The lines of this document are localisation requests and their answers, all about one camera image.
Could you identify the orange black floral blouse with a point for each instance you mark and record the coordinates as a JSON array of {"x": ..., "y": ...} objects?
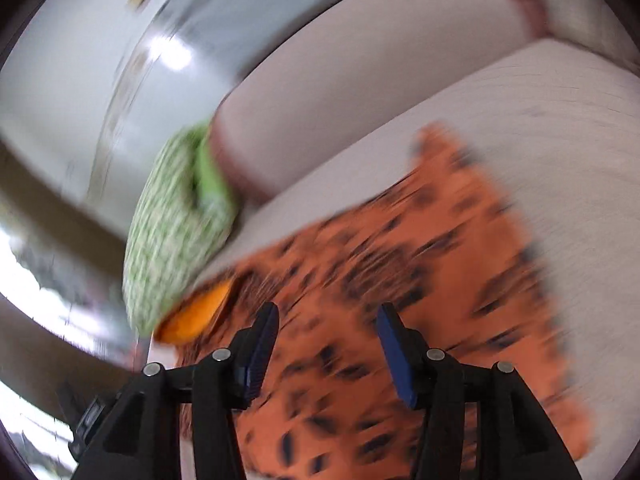
[{"x": 445, "y": 248}]

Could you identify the grey pillow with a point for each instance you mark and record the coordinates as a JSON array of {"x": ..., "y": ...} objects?
[{"x": 235, "y": 35}]

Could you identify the green white patterned pillow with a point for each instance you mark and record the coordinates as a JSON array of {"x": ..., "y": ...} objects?
[{"x": 184, "y": 216}]

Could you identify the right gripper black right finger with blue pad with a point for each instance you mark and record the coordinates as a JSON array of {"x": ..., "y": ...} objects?
[{"x": 515, "y": 438}]

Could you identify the wooden door with stained glass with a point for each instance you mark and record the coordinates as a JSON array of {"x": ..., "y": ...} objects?
[{"x": 64, "y": 332}]

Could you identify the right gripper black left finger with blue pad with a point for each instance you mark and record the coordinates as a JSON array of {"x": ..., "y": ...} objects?
[{"x": 140, "y": 438}]

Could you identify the pink quilted bolster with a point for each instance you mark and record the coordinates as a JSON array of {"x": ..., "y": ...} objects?
[{"x": 357, "y": 66}]

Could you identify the striped floral cushion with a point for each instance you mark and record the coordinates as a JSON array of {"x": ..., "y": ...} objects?
[{"x": 592, "y": 25}]

